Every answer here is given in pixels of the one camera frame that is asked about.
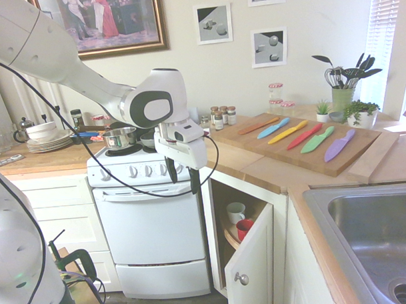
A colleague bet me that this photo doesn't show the white mug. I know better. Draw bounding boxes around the white mug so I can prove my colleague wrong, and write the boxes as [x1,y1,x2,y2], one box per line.
[225,201,247,225]

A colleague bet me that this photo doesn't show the dark lidded glass jar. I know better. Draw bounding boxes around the dark lidded glass jar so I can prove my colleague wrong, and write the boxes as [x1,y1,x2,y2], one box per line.
[69,108,85,129]

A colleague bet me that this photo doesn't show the stack of cream plates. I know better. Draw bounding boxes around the stack of cream plates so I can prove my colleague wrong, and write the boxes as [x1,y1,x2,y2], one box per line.
[25,129,75,154]

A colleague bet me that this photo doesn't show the wooden plank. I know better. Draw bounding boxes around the wooden plank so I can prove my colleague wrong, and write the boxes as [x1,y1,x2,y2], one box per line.
[345,131,402,186]

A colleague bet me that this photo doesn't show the blue handled utensil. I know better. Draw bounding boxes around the blue handled utensil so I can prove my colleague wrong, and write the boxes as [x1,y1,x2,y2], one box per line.
[73,129,101,139]

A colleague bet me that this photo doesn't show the blue knife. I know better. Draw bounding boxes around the blue knife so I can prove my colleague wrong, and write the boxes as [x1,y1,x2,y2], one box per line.
[257,117,292,140]

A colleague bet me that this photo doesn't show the black slotted spatula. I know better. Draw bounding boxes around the black slotted spatula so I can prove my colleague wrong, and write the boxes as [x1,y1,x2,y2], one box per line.
[340,67,360,89]

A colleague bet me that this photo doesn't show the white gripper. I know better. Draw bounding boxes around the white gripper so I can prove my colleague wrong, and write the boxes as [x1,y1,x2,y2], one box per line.
[154,131,209,196]

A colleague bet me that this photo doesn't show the red checkered lid jar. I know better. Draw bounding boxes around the red checkered lid jar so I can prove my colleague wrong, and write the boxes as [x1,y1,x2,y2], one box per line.
[268,83,285,102]
[268,98,285,116]
[90,114,111,127]
[280,101,297,117]

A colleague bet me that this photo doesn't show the orange knife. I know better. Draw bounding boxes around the orange knife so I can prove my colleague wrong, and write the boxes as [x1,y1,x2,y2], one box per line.
[237,117,281,135]

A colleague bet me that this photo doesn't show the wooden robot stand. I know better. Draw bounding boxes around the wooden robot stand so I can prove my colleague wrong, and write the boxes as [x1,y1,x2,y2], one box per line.
[54,244,109,304]

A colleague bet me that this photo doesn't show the wooden lazy susan shelves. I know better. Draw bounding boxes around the wooden lazy susan shelves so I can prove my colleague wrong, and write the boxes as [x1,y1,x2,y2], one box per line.
[219,189,271,253]

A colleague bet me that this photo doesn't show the white bowl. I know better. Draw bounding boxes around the white bowl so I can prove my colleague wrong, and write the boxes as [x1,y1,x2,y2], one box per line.
[25,121,58,143]

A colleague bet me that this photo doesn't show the white window blinds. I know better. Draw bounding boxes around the white window blinds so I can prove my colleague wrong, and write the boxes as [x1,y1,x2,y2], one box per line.
[356,0,406,113]

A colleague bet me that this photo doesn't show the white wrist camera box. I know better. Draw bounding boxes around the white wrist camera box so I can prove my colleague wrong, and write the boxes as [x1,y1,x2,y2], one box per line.
[173,123,205,144]

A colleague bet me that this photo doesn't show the green knife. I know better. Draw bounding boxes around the green knife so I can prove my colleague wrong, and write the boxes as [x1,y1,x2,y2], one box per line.
[299,125,337,155]

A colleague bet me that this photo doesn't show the green utensil holder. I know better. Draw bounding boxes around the green utensil holder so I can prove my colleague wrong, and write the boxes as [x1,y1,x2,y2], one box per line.
[331,85,357,113]

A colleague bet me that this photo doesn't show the steel whisk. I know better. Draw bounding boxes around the steel whisk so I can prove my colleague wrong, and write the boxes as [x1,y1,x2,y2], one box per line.
[323,67,343,90]

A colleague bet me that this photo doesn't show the black base cable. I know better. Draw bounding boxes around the black base cable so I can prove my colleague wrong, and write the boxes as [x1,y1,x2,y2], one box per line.
[0,163,49,304]

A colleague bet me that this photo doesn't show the black serving spoon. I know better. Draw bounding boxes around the black serving spoon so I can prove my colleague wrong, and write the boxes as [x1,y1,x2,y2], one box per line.
[312,54,335,71]

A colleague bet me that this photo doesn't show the gold framed painting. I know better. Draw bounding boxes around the gold framed painting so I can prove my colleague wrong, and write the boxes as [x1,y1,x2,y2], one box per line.
[27,0,172,63]

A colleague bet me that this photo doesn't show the steel pot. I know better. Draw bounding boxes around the steel pot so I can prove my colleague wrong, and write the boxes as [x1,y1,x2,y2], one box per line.
[101,126,139,151]

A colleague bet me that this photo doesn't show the french press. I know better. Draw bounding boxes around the french press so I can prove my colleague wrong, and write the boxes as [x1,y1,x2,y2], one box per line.
[12,117,35,145]

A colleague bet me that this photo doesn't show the white stove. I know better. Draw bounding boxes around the white stove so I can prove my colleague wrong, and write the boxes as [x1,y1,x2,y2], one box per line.
[85,138,216,302]

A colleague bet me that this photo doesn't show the bushy plant in white pot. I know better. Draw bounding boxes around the bushy plant in white pot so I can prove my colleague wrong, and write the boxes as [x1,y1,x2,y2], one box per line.
[341,99,381,131]

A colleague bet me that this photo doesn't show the white corner cabinet frame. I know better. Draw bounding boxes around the white corner cabinet frame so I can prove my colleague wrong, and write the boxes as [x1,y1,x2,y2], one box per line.
[200,174,293,304]

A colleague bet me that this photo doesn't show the large wooden cutting board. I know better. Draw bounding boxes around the large wooden cutting board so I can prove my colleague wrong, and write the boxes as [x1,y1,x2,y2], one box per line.
[210,109,385,182]

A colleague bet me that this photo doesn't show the red mug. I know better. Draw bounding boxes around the red mug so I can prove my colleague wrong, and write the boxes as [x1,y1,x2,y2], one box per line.
[235,218,255,243]

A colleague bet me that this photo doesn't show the white panelled cabinet doors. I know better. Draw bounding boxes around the white panelled cabinet doors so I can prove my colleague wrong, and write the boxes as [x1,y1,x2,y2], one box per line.
[285,193,343,304]

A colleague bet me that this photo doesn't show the white drawer cabinet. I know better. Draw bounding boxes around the white drawer cabinet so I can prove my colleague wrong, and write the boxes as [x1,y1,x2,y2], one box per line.
[9,171,124,297]

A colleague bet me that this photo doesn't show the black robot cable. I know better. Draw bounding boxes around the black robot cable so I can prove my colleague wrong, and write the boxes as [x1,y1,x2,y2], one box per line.
[0,46,222,203]

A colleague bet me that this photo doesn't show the yellow knife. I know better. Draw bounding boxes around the yellow knife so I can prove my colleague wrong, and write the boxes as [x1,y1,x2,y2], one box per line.
[267,119,310,146]

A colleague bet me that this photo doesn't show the purple knife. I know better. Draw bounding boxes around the purple knife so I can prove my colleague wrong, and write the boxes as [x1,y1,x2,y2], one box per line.
[323,129,357,164]

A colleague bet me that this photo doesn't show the red knife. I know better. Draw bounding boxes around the red knife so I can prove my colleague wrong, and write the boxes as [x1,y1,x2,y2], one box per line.
[285,123,324,151]

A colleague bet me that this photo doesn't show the white cabinet door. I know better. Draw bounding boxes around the white cabinet door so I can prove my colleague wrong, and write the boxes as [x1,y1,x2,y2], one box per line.
[221,202,278,304]

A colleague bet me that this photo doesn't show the small plant in white pot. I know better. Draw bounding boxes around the small plant in white pot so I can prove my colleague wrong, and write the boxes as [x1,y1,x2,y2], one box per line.
[314,99,333,123]

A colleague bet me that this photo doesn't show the green clamp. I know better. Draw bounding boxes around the green clamp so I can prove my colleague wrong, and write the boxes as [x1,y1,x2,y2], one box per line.
[47,228,99,282]

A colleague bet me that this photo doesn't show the stainless steel sink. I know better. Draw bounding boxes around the stainless steel sink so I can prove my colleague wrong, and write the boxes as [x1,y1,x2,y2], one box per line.
[302,181,406,304]

